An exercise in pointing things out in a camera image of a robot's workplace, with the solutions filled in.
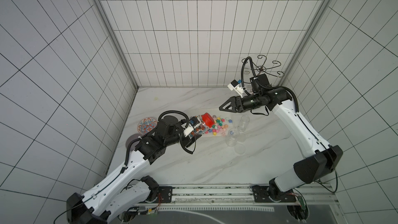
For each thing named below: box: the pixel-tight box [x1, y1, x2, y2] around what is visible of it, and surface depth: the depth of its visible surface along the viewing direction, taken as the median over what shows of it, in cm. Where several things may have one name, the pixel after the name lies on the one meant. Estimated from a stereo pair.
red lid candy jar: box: [194, 112, 216, 135], surface depth 69 cm
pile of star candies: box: [204, 115, 233, 137], surface depth 98 cm
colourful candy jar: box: [225, 128, 240, 147], surface depth 92 cm
